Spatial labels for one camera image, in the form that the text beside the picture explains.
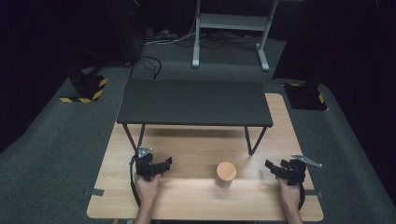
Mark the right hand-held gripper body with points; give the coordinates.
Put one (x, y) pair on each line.
(295, 170)

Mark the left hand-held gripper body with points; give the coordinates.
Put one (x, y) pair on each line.
(145, 166)

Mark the round wooden canister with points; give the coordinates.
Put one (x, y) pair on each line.
(226, 174)

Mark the person's left hand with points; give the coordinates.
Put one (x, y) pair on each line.
(147, 189)

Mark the person's right hand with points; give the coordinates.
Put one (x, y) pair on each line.
(289, 193)

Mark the grey tape strip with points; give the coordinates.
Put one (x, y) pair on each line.
(315, 193)
(94, 192)

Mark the black desktop shelf riser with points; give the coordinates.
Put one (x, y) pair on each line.
(194, 101)

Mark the white metal stand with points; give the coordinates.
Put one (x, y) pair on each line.
(232, 23)

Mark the black base plate yellow stripes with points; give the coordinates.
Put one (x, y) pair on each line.
(88, 87)
(305, 97)

